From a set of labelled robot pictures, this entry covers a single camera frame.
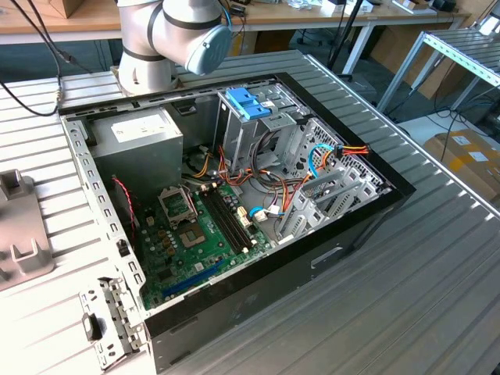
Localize light blue wire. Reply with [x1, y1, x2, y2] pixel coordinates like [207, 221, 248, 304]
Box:
[248, 205, 275, 224]
[306, 142, 338, 180]

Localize red yellow orange power wire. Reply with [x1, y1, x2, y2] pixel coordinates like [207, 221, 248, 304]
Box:
[318, 142, 371, 173]

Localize metal disk bay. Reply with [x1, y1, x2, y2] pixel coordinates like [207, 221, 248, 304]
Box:
[273, 170, 393, 248]

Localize white board connector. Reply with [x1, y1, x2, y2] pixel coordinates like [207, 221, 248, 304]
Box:
[235, 205, 252, 230]

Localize black RAM slot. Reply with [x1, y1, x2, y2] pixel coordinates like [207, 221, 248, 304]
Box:
[211, 186, 249, 252]
[216, 185, 254, 251]
[206, 187, 245, 253]
[202, 187, 241, 254]

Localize metal optical drive cage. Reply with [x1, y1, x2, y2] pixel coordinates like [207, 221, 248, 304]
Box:
[212, 82, 310, 176]

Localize thin metal locking lever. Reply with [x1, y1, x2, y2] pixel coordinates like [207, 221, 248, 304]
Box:
[185, 188, 198, 222]

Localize CPU socket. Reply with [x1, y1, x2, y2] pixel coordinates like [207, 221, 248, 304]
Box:
[174, 221, 207, 252]

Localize green motherboard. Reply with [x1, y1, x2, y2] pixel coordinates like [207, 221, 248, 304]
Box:
[137, 182, 275, 313]

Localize blue plastic drive latch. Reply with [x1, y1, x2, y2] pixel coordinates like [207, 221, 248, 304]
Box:
[225, 87, 273, 123]

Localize blue expansion slot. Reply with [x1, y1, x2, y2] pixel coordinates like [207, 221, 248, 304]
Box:
[161, 259, 227, 301]

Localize grey power supply box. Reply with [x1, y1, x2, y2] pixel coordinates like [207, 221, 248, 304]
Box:
[90, 105, 185, 204]

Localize black open PC case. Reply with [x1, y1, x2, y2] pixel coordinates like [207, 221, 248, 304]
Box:
[57, 72, 417, 375]

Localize black case fan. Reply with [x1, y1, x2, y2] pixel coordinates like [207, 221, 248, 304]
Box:
[110, 177, 138, 245]

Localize large brown cardboard sheet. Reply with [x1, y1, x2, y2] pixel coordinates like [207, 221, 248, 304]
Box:
[369, 25, 470, 101]

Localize flat labelled cardboard box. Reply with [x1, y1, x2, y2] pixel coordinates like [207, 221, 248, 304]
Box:
[423, 128, 500, 202]

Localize long wooden desk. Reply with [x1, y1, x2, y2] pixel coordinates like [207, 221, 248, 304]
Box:
[0, 0, 472, 77]

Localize grey parts rack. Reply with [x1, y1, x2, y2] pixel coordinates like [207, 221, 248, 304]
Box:
[0, 168, 56, 292]

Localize brown cardboard box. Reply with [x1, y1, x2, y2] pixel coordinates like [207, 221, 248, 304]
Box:
[46, 0, 85, 20]

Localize coloured wire bundle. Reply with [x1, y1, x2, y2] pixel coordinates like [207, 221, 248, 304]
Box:
[216, 130, 314, 220]

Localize yellow black wire bundle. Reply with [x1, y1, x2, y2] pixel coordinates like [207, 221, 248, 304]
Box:
[183, 146, 216, 180]

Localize metal socket cover frame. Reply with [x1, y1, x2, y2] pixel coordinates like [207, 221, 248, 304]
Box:
[157, 185, 197, 230]

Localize red black twisted fan wire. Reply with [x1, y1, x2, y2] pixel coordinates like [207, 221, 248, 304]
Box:
[111, 175, 138, 232]

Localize metal slot bracket latch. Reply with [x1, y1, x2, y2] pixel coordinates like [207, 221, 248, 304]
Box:
[77, 275, 148, 372]

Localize black cable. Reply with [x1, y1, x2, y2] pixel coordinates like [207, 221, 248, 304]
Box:
[0, 0, 93, 117]

